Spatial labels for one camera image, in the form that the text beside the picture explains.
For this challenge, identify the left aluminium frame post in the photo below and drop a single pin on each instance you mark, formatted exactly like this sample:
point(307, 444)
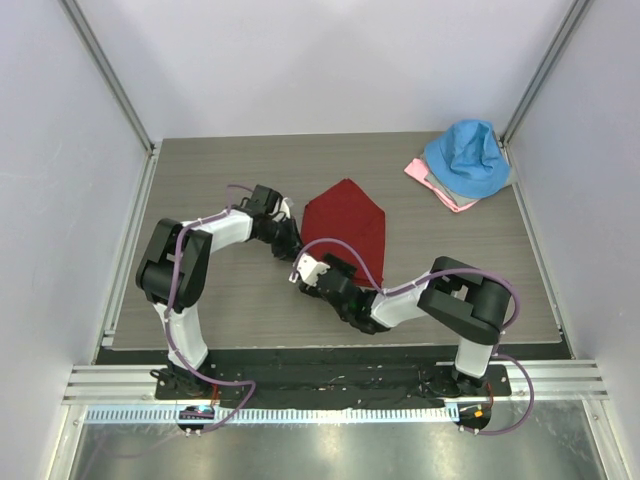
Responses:
point(80, 23)

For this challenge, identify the aluminium frame post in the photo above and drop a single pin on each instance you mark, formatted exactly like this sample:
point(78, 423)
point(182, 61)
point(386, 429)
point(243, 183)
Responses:
point(80, 23)
point(560, 41)

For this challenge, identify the white slotted cable duct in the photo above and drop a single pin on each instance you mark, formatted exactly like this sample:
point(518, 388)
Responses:
point(183, 414)

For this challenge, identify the right aluminium frame post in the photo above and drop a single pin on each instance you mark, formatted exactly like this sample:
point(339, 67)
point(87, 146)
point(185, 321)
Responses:
point(560, 41)

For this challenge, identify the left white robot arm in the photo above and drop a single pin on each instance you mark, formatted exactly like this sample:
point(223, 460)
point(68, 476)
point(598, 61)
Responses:
point(173, 273)

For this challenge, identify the aluminium front rail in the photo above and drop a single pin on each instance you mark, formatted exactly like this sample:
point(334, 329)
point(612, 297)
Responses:
point(550, 380)

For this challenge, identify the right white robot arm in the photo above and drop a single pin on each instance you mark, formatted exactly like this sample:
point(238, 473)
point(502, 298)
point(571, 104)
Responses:
point(475, 305)

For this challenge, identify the blue bucket hat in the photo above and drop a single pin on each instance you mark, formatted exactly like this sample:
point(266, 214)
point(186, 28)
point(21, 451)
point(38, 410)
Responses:
point(467, 159)

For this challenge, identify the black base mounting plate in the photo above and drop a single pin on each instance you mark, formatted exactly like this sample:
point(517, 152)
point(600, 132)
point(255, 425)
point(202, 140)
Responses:
point(371, 355)

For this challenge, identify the red cloth napkin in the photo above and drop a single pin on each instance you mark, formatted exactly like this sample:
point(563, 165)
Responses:
point(345, 212)

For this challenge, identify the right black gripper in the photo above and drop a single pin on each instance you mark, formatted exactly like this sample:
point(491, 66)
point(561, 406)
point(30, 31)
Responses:
point(344, 268)

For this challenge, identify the pink folded cloth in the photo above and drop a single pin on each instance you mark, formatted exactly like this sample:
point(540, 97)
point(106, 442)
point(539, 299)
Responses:
point(418, 170)

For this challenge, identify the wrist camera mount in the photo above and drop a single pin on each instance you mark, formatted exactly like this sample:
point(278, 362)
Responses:
point(307, 270)
point(283, 209)

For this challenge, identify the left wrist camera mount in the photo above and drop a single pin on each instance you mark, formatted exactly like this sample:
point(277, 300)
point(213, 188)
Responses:
point(283, 209)

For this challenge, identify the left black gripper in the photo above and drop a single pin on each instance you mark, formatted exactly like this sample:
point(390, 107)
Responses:
point(292, 244)

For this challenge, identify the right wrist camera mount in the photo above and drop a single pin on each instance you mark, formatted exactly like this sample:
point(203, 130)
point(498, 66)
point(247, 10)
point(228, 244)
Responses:
point(307, 270)

